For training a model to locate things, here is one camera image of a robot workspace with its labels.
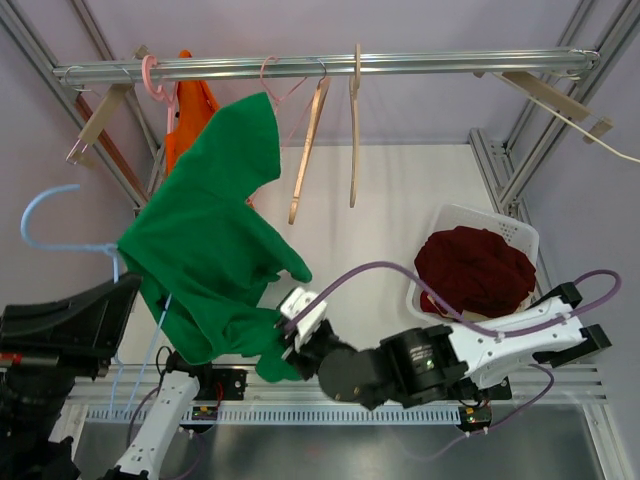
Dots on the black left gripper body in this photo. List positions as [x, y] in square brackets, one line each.
[36, 359]

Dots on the wooden hanger with metal hook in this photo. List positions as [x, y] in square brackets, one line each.
[316, 108]

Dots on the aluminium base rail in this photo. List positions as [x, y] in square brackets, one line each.
[568, 384]

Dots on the green t shirt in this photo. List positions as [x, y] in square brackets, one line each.
[205, 256]

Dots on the metal clothes rail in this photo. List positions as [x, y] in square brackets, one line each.
[566, 60]

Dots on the aluminium frame posts left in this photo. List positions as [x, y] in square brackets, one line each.
[40, 121]

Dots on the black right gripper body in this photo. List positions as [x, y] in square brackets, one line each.
[306, 362]

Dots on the orange t shirt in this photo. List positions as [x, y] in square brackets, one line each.
[196, 107]

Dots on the aluminium frame posts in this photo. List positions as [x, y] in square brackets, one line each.
[508, 166]
[40, 121]

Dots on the aluminium frame posts right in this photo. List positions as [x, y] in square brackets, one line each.
[508, 166]

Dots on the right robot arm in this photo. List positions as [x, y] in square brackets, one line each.
[446, 361]

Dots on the pink plastic hanger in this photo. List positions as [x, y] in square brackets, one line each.
[159, 92]

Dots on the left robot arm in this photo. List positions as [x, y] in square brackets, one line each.
[35, 399]

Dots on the wooden clip hanger right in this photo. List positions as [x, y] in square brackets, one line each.
[560, 105]

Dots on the white slotted cable duct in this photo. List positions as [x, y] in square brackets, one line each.
[237, 414]

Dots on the dark maroon t shirt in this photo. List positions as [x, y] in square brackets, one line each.
[476, 271]

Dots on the wooden clip hanger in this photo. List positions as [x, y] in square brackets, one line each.
[560, 105]
[97, 119]

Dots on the wooden clip hanger left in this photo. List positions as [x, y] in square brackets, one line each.
[97, 119]

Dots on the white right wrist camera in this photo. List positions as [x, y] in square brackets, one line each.
[301, 316]

